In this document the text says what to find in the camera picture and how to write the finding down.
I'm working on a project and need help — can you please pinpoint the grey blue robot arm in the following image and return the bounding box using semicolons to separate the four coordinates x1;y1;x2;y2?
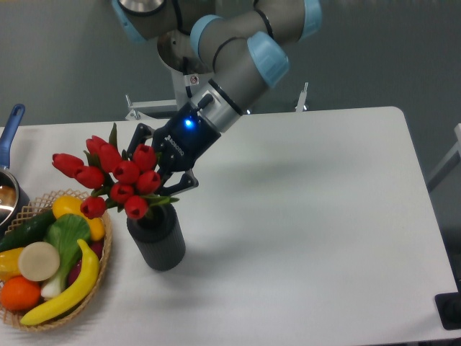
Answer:
112;1;322;196

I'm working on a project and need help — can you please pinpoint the white furniture leg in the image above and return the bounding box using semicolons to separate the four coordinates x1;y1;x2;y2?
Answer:
426;123;460;193

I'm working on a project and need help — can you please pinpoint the blue handled saucepan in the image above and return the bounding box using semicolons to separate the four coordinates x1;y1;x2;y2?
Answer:
1;104;30;237

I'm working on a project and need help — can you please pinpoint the green cucumber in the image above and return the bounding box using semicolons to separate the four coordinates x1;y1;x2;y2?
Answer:
1;210;56;252

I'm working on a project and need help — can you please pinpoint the woven wicker basket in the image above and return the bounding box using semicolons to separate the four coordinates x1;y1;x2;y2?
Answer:
1;189;112;332

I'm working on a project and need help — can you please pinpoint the yellow squash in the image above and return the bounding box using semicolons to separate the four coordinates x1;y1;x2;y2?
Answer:
52;195;105;241

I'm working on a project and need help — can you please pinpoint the black device at edge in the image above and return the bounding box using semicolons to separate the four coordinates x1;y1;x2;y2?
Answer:
434;292;460;330

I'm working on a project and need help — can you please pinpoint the yellow bell pepper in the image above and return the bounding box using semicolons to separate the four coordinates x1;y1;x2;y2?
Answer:
0;247;24;282

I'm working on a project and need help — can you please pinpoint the orange fruit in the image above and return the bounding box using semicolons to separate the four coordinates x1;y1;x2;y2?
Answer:
1;276;41;311

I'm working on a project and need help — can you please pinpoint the beige round slice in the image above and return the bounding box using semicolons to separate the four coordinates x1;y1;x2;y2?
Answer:
18;241;61;282

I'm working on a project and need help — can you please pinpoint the red tulip bouquet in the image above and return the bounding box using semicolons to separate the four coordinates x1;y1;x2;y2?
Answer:
52;125;177;220

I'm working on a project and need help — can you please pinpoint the green bok choy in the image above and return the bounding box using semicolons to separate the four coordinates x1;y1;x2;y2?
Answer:
41;213;91;300

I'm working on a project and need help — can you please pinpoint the purple red vegetable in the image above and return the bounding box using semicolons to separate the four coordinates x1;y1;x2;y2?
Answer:
67;240;104;286

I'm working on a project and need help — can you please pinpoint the dark grey ribbed vase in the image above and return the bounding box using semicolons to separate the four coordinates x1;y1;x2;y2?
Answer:
127;204;186;271

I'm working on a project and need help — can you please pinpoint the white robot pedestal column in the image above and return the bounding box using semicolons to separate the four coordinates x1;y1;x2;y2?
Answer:
157;30;213;110

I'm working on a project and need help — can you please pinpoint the yellow banana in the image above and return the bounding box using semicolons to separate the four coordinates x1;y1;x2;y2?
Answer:
20;239;99;326

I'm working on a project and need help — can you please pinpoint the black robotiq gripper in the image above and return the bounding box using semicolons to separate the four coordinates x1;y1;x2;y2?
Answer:
126;102;220;197

